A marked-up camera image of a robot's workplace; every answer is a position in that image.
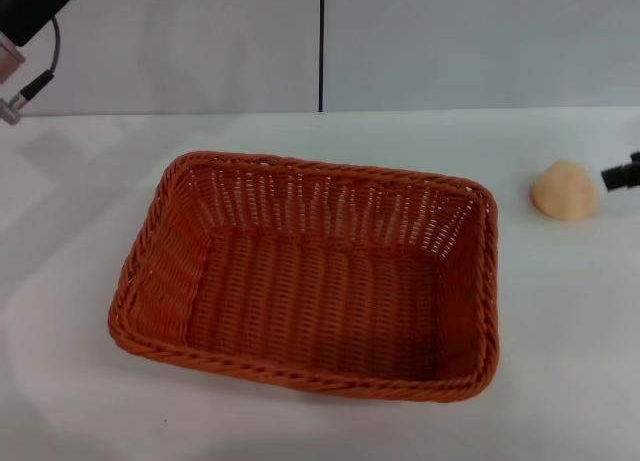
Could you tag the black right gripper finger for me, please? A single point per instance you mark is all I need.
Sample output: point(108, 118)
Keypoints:
point(624, 176)

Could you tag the orange woven rectangular basket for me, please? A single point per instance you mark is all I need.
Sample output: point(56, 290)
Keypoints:
point(310, 301)

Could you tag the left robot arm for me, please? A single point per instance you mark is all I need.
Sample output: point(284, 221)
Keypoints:
point(30, 6)

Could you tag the peach coloured round bun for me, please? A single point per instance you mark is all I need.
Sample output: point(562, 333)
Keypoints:
point(564, 191)

